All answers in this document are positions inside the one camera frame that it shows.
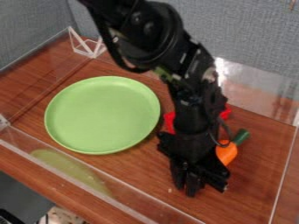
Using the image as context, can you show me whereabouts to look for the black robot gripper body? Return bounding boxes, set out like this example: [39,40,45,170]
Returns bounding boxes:
[155,87,231,194]

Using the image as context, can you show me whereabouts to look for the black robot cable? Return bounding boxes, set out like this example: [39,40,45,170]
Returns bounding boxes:
[88,8,154,74]

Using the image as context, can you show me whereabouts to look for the green round plate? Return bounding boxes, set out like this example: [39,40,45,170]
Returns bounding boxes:
[44,76,160,155]

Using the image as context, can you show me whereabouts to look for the clear acrylic enclosure wall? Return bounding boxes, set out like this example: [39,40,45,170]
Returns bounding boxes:
[0,32,299,224]

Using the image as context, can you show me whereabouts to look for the orange toy carrot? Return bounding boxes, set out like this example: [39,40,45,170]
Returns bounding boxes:
[216,129,250,165]

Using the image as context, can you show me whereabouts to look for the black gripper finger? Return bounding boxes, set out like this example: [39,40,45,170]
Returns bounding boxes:
[186,171,204,197]
[171,160,187,190]

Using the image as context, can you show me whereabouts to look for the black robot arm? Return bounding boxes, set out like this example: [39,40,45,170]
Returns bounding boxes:
[77,0,230,197]

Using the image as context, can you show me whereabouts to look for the red plastic block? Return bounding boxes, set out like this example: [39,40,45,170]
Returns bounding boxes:
[163,107,231,134]

